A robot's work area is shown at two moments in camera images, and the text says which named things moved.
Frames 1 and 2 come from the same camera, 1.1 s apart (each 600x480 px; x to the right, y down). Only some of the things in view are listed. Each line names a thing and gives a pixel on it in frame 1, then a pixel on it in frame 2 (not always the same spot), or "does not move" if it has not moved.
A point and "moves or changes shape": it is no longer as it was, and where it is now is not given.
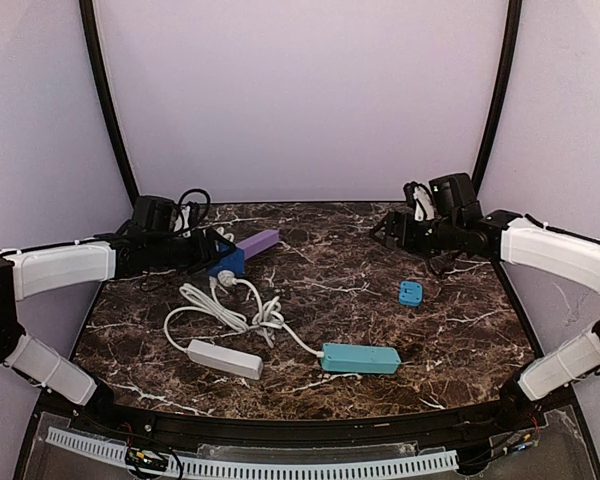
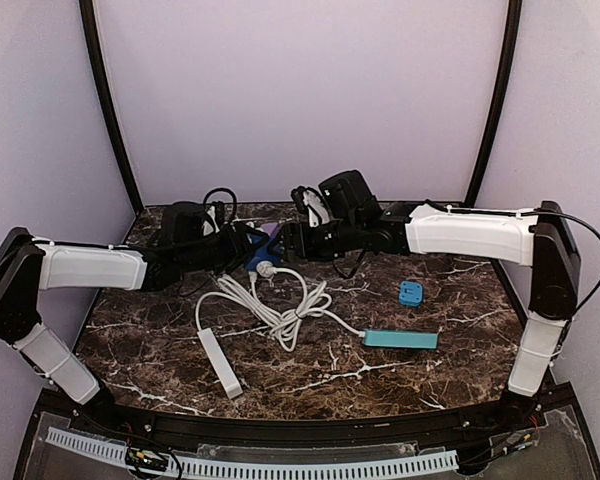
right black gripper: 402,230 → 296,241
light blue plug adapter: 410,293 does not move
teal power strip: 360,359 → 399,338
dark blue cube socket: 234,261 moves or changes shape
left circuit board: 143,458 does not move
